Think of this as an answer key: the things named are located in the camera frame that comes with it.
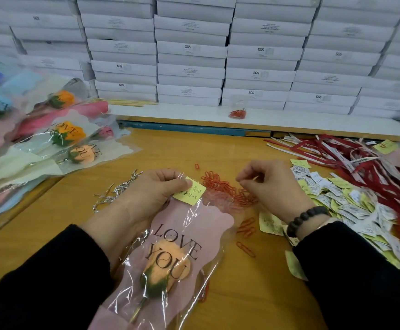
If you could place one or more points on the person's left hand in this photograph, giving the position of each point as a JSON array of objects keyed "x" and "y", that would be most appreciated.
[{"x": 138, "y": 206}]

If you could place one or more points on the person's right hand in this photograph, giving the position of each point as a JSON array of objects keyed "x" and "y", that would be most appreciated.
[{"x": 276, "y": 189}]

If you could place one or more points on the yellow sticky note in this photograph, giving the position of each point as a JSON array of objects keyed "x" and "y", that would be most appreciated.
[{"x": 190, "y": 191}]

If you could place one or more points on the pink flower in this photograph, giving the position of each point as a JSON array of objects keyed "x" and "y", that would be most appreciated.
[{"x": 179, "y": 251}]

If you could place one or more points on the pile of yellow white tags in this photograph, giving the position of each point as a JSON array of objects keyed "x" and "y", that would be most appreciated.
[{"x": 337, "y": 202}]

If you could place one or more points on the pile of red ribbons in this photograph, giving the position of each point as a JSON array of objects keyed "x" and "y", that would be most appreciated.
[{"x": 372, "y": 168}]

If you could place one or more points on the pile of flowers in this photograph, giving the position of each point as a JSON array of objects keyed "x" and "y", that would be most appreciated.
[{"x": 21, "y": 158}]

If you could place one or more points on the person's left forearm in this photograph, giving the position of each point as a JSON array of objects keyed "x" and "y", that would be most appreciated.
[{"x": 42, "y": 282}]

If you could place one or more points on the person's right forearm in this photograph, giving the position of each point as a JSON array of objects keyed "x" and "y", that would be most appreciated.
[{"x": 362, "y": 278}]

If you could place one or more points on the pile of silver twist ties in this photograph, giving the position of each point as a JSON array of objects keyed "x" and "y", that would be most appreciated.
[{"x": 114, "y": 192}]

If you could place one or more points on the pile of orange paper clips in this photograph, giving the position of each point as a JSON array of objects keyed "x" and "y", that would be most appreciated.
[{"x": 227, "y": 189}]

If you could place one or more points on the long white board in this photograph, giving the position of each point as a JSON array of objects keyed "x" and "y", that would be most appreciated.
[{"x": 310, "y": 121}]

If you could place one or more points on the small bag of red clips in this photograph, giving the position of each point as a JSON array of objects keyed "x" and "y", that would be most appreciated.
[{"x": 237, "y": 114}]

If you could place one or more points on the wooden sticks bundle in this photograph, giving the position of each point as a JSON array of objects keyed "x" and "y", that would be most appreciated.
[{"x": 132, "y": 103}]

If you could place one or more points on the wall of stacked white boxes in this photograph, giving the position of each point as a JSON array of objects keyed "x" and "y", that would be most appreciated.
[{"x": 186, "y": 48}]

